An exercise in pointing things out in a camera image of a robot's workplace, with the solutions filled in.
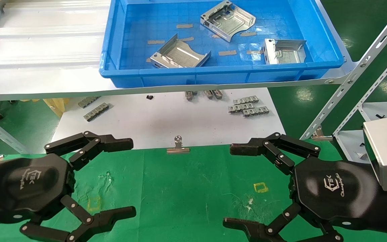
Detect green table cloth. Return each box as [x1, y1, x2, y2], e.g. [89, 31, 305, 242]
[0, 139, 387, 242]

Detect white rack shelf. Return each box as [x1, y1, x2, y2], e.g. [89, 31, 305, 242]
[334, 101, 387, 164]

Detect silver binder clip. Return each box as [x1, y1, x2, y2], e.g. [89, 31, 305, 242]
[167, 135, 190, 154]
[311, 126, 333, 141]

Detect grey slotted rack bar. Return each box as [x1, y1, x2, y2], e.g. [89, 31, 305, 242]
[0, 124, 31, 155]

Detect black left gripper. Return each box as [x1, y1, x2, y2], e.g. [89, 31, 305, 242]
[0, 131, 137, 242]

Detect white slotted angle post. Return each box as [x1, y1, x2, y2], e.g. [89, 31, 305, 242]
[300, 0, 387, 140]
[333, 44, 387, 135]

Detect stamped sheet metal bracket part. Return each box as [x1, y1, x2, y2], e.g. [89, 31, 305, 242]
[150, 34, 212, 69]
[263, 38, 307, 65]
[200, 0, 256, 43]

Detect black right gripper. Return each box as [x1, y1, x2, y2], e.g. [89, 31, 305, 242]
[223, 132, 382, 242]

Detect yellowish cardboard piece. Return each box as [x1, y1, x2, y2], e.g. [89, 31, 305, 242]
[19, 98, 70, 118]

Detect large blue plastic bin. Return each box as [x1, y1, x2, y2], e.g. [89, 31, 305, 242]
[99, 0, 345, 88]

